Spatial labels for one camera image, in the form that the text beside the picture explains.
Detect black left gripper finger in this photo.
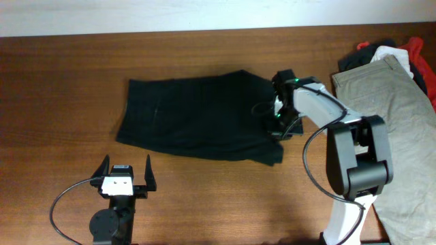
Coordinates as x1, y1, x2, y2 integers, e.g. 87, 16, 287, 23
92, 154, 110, 178
144, 154, 157, 191

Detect black shorts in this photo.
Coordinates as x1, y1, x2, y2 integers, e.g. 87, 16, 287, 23
116, 70, 285, 165

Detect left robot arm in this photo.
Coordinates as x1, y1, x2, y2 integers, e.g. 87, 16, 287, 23
89, 156, 157, 245

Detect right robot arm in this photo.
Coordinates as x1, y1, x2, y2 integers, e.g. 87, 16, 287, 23
272, 69, 393, 244

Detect white garment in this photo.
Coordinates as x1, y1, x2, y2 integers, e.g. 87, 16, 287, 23
371, 46, 414, 78

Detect khaki trousers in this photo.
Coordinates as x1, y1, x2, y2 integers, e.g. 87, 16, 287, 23
332, 55, 435, 244

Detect red garment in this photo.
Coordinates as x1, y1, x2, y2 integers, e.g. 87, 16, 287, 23
356, 36, 436, 112

